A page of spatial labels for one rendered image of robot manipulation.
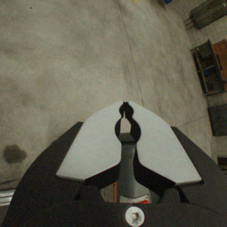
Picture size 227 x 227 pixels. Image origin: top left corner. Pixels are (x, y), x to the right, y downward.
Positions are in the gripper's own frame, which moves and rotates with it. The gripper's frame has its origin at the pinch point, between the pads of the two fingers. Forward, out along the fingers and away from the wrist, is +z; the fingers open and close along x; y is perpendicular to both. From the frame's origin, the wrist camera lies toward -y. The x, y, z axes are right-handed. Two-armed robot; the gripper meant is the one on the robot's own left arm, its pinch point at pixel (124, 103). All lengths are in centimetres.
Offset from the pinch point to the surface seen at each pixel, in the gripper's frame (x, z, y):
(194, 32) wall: 361, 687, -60
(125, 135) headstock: 2.8, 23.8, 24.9
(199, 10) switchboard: 361, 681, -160
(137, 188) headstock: 6.7, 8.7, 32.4
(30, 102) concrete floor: -94, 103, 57
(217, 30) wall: 430, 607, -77
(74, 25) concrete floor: -72, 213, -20
